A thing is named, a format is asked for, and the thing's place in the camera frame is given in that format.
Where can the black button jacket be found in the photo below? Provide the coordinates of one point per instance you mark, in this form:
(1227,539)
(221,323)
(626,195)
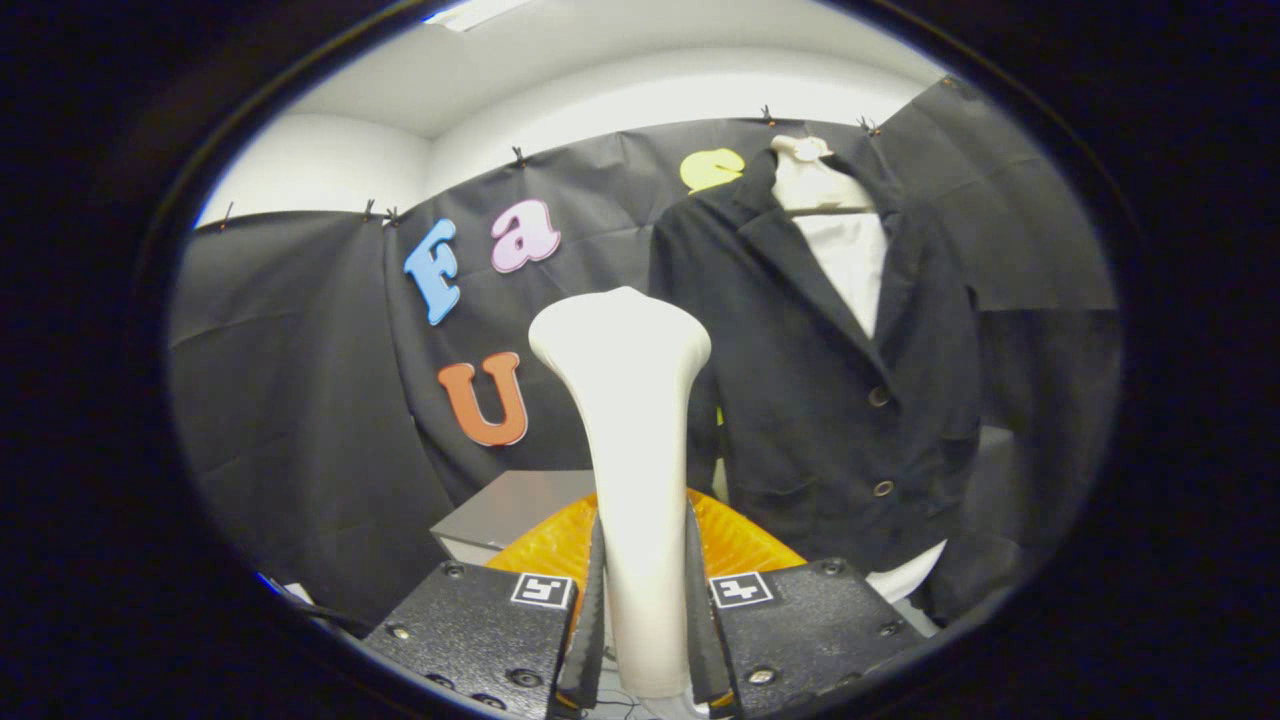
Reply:
(820,400)

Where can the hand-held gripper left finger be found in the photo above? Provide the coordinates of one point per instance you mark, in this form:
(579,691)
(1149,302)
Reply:
(590,650)

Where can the white garment steamer head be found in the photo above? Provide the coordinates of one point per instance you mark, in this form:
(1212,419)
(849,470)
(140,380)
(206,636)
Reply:
(640,450)

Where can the grey cabinet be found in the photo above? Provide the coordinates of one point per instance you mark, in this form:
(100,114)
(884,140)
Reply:
(510,510)

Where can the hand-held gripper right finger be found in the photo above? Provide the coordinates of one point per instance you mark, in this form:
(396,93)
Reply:
(705,650)

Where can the white mannequin torso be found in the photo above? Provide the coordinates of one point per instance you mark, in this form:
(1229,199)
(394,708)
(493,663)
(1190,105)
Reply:
(850,260)

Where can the black backdrop cloth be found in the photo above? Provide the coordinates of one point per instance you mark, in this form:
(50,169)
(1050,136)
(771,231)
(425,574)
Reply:
(300,400)

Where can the long ceiling light panel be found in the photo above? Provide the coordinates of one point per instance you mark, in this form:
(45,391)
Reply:
(480,12)

